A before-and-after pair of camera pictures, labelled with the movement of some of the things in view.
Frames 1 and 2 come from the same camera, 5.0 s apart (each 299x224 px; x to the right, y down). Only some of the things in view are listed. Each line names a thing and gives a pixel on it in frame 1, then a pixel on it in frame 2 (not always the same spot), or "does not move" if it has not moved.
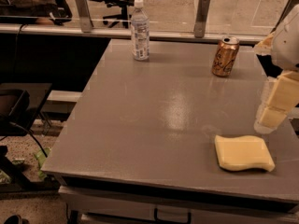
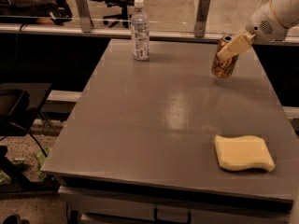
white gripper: [288, 49] -> [263, 24]
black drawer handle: [171, 221] does not move
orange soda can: [225, 56] does not move
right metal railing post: [203, 8] does not move
